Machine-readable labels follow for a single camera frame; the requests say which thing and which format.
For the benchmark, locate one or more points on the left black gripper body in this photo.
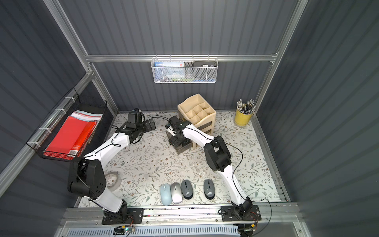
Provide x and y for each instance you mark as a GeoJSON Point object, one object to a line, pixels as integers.
{"type": "Point", "coordinates": [144, 126]}

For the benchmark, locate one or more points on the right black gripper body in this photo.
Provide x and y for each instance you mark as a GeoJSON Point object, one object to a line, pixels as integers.
{"type": "Point", "coordinates": [179, 141]}

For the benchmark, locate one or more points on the beige drawer organizer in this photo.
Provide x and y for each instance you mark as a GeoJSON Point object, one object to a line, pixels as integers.
{"type": "Point", "coordinates": [199, 112]}

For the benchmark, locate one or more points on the light blue computer mouse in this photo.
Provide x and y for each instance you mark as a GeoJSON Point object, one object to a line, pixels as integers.
{"type": "Point", "coordinates": [165, 193]}

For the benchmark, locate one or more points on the white grey computer mouse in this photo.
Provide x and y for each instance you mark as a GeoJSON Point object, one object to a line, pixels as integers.
{"type": "Point", "coordinates": [176, 193]}

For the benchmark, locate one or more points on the black computer mouse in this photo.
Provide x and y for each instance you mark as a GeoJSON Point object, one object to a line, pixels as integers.
{"type": "Point", "coordinates": [187, 190]}

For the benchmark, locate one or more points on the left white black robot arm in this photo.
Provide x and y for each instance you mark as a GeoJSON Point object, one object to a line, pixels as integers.
{"type": "Point", "coordinates": [86, 175]}

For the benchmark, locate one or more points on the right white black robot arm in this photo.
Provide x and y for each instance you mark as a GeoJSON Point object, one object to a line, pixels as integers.
{"type": "Point", "coordinates": [218, 158]}

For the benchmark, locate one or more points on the blue white box in basket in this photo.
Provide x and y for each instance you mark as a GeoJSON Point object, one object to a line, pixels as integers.
{"type": "Point", "coordinates": [164, 71]}

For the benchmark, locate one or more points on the yellow pencil cup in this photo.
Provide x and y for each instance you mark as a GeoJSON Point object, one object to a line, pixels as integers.
{"type": "Point", "coordinates": [241, 119]}

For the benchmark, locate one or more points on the black device in basket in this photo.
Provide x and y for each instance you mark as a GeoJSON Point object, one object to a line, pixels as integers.
{"type": "Point", "coordinates": [200, 64]}

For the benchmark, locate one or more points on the red folder stack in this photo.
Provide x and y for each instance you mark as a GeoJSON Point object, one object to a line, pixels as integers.
{"type": "Point", "coordinates": [72, 136]}

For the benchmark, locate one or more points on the small green circuit board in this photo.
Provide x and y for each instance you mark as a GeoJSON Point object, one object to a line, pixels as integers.
{"type": "Point", "coordinates": [123, 230]}

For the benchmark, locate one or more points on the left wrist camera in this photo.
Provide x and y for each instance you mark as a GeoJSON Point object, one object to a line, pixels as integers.
{"type": "Point", "coordinates": [136, 116]}

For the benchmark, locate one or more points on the white mesh wall basket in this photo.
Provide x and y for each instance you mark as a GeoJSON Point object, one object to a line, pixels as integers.
{"type": "Point", "coordinates": [204, 75]}

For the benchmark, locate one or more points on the black wire side basket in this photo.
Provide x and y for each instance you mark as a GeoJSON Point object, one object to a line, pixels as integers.
{"type": "Point", "coordinates": [78, 102]}

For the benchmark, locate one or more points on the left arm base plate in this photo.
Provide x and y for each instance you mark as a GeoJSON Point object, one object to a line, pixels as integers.
{"type": "Point", "coordinates": [123, 217]}

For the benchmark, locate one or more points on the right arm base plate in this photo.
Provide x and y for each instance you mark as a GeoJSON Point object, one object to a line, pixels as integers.
{"type": "Point", "coordinates": [230, 213]}

